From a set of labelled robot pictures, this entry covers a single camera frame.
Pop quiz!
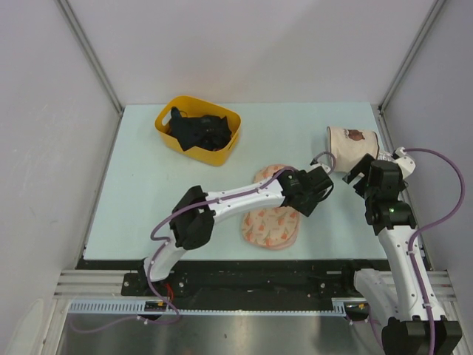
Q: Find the pink tulip mesh laundry bag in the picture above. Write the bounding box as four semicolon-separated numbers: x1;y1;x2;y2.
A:
241;163;302;250

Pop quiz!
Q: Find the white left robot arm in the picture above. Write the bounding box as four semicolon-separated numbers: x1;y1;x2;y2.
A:
137;163;334;296

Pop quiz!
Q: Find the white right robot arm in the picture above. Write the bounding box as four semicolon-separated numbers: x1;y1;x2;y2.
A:
341;149;463;354

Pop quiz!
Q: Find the beige fabric storage bag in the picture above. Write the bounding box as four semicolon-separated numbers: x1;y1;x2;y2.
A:
327;126;393;173

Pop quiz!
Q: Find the black clothes pile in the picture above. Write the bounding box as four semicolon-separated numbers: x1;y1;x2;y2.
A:
169;106;232;152

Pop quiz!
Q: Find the yellow plastic basket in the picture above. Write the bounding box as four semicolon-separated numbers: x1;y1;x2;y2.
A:
154;95;242;166

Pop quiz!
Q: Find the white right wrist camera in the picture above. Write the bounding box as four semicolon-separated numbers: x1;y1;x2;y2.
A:
392;147;416;180

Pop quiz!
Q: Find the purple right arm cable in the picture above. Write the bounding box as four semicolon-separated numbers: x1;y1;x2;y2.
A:
369;147;466;355

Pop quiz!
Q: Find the white slotted cable duct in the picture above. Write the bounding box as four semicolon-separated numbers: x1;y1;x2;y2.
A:
68;297;367;317

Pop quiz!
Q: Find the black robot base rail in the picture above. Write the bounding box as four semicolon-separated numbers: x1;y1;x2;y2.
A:
76;260;389;308

